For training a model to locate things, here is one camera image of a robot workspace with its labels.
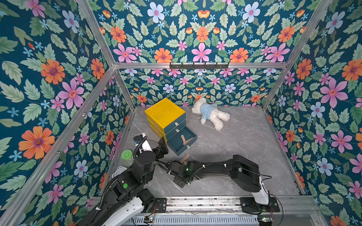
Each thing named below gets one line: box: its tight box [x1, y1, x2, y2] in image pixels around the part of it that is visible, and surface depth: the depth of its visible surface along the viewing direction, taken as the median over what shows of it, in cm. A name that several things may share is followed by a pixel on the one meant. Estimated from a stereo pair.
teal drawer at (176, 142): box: [166, 126, 198, 156], surface depth 97 cm
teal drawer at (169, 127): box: [164, 112, 187, 135], surface depth 87 cm
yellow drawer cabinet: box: [144, 97, 187, 143], surface depth 90 cm
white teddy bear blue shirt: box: [191, 97, 231, 131], surface depth 110 cm
